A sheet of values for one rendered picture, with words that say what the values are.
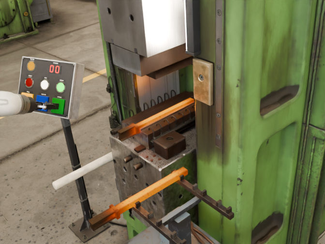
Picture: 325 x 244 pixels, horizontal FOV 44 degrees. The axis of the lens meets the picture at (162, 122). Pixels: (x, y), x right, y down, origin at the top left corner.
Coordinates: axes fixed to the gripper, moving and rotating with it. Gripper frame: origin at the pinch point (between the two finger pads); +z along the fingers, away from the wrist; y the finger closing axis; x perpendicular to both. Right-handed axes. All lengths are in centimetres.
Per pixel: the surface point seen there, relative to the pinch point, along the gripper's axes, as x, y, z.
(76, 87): 10.5, 7.0, 7.6
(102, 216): -30, 60, -43
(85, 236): -83, -6, 56
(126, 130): -4.3, 45.0, -5.4
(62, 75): 15.6, 0.2, 4.2
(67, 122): -9.7, -7.6, 24.0
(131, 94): 11.1, 32.0, 19.0
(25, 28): 83, -321, 322
